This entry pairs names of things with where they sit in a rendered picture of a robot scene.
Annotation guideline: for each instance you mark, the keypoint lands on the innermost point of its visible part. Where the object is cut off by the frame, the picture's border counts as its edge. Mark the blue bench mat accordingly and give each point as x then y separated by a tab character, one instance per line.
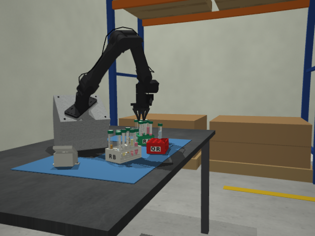
98	168

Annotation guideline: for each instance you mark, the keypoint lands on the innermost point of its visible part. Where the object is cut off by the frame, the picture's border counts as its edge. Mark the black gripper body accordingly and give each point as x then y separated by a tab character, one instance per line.
141	101

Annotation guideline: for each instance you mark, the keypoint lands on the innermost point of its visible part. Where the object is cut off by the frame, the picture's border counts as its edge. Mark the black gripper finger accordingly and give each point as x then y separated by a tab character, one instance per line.
138	115
144	113

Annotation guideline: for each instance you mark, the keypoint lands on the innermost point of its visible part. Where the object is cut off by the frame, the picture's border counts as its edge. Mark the red rack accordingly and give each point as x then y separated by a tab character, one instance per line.
157	146

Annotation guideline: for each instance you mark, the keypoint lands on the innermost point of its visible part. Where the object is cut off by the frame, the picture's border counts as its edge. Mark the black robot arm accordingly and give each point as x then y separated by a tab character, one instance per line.
119	42

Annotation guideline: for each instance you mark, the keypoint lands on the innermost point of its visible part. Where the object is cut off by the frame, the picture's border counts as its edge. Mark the white test tube rack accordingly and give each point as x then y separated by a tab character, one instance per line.
114	155

